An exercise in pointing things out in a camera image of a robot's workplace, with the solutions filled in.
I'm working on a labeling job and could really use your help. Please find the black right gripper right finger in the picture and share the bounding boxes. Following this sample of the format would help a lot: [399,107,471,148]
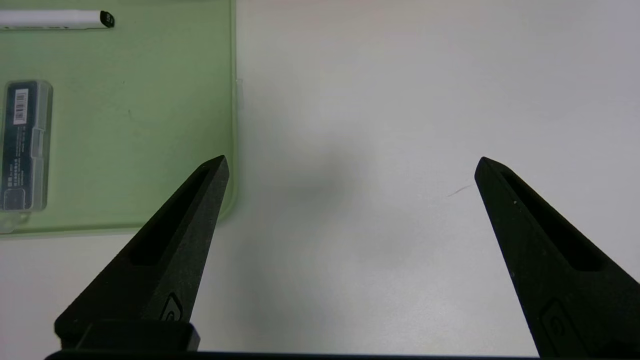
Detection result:
[474,156,640,357]

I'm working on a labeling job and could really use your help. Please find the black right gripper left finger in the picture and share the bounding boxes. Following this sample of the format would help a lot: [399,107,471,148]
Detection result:
[54,155,230,354]

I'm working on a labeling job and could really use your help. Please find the clear plastic pencil lead case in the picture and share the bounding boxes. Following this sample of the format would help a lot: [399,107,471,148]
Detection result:
[0,80,54,235]

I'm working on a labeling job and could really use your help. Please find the light green plastic tray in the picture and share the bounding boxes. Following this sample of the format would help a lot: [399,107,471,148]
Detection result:
[0,0,238,238]

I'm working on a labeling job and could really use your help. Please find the white marker pen black caps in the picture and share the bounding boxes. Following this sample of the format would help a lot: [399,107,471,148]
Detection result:
[0,10,116,31]

